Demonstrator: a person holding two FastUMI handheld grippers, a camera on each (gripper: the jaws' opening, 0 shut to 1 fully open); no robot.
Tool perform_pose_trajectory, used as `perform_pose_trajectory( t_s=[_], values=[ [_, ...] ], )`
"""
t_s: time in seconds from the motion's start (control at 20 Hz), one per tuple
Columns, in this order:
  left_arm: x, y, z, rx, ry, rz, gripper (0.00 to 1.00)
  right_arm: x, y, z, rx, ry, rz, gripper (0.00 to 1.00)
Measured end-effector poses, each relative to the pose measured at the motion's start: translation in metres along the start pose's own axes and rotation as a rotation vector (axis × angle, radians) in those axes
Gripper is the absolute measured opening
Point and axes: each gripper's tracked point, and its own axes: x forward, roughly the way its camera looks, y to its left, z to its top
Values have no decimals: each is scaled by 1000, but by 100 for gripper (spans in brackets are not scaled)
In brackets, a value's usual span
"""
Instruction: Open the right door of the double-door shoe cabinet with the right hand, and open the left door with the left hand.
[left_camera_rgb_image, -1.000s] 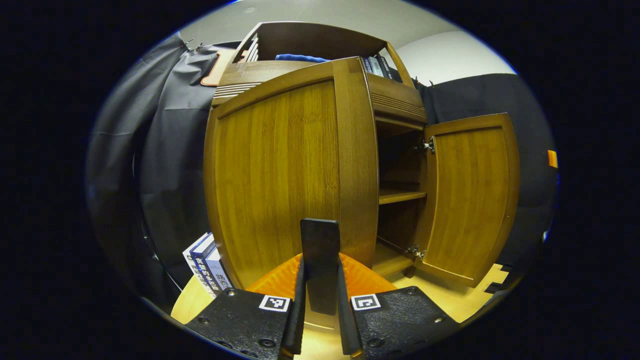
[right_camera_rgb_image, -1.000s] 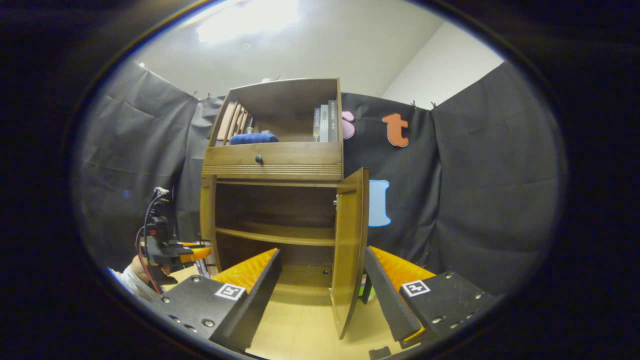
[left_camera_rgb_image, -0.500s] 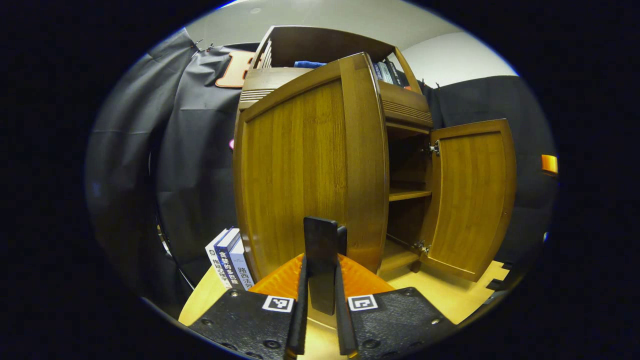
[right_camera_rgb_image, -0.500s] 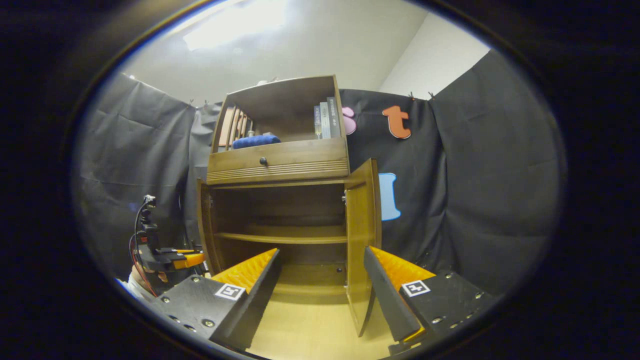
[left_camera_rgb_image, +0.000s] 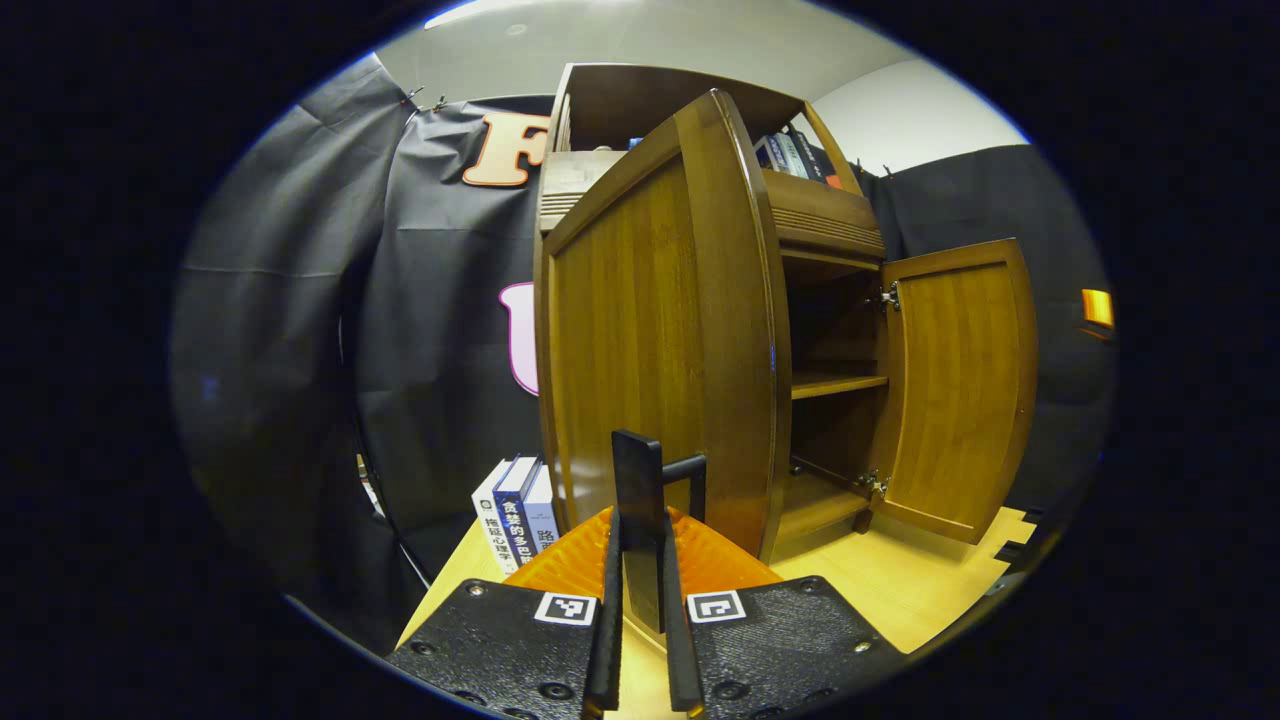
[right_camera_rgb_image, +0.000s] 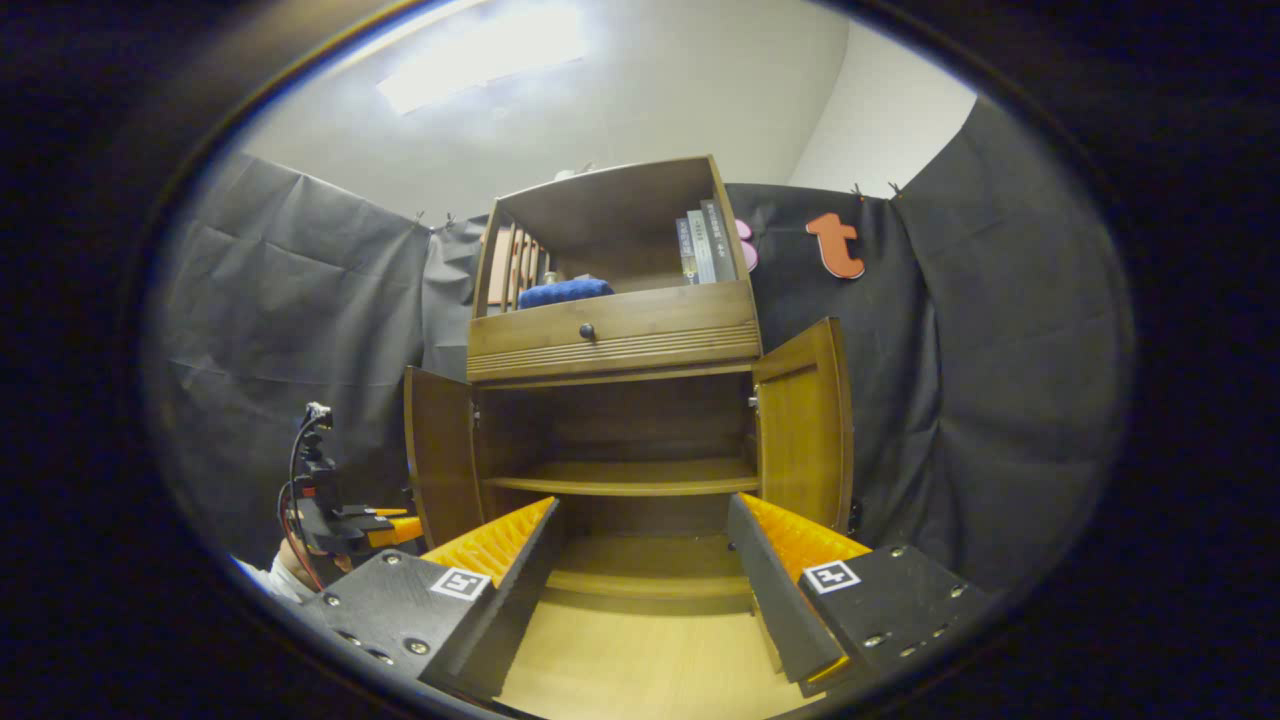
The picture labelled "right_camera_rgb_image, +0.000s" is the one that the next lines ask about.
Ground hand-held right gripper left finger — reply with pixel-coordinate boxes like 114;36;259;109
300;496;563;701

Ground wooden double-door shoe cabinet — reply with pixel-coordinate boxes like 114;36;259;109
403;153;856;601

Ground pale grey book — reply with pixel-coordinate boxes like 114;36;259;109
686;208;717;284

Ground ceiling light panel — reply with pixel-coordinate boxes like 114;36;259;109
375;5;591;116

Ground wooden cabinet drawer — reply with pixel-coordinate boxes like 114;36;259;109
466;280;763;385

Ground blue folded towel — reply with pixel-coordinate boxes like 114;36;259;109
517;277;616;311

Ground black backdrop cloth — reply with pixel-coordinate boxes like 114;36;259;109
140;95;1136;591

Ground wooden cabinet door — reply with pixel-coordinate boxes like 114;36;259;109
752;317;856;536
403;366;486;549

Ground wooden inner shelf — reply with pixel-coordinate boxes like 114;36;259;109
482;458;759;498

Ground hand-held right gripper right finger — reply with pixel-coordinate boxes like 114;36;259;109
727;492;991;698

